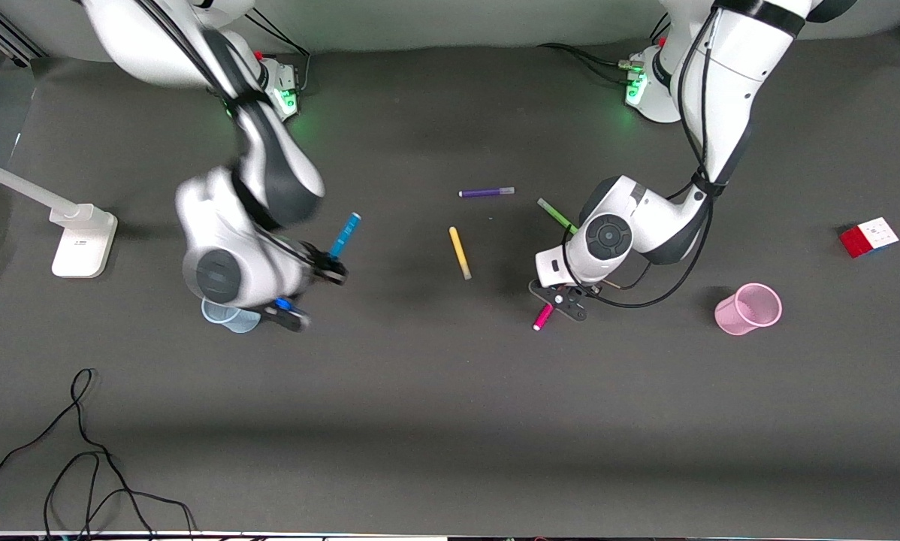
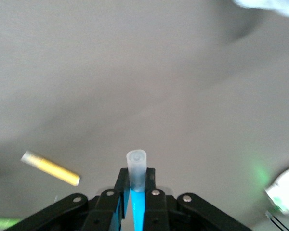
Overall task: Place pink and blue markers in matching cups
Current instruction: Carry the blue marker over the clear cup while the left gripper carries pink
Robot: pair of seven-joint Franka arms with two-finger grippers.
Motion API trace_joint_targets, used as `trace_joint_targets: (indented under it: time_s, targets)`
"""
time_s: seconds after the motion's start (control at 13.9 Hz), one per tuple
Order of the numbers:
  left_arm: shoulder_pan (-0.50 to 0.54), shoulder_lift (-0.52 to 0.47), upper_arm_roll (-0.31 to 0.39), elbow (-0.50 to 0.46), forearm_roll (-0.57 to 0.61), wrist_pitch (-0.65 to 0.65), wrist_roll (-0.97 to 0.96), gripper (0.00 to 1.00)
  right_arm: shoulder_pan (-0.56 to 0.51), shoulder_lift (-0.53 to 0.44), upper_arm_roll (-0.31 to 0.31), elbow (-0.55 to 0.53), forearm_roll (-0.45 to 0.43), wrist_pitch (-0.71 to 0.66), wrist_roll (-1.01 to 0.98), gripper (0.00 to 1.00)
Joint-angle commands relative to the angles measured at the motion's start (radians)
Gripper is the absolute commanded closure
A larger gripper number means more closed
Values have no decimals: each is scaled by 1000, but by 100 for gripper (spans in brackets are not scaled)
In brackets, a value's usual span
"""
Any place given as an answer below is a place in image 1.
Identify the blue marker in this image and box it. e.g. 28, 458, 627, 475
328, 213, 362, 260

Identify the green marker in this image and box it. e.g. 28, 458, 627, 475
536, 198, 580, 235

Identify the translucent blue cup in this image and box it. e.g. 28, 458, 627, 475
201, 298, 262, 334

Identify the yellow marker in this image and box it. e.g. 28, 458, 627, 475
448, 226, 473, 281

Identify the pink mesh cup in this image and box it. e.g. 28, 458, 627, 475
714, 283, 784, 336

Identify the white desk stand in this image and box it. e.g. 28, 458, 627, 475
0, 154, 119, 279

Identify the rubiks cube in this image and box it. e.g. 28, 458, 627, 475
839, 217, 900, 259

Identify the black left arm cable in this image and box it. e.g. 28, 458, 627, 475
561, 4, 725, 310

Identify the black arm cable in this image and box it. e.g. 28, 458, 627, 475
561, 4, 725, 310
136, 0, 331, 265

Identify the black left base cable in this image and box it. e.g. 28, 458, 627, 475
536, 43, 640, 85

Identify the black base cable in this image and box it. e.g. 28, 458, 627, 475
243, 11, 313, 92
536, 43, 640, 85

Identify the black right base cable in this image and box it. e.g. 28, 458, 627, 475
243, 11, 313, 92

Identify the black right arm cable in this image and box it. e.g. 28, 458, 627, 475
136, 0, 331, 265

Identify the black loose cable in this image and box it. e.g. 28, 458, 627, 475
0, 367, 195, 538
43, 451, 154, 540

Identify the aluminium frame rack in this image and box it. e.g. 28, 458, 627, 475
0, 0, 47, 67

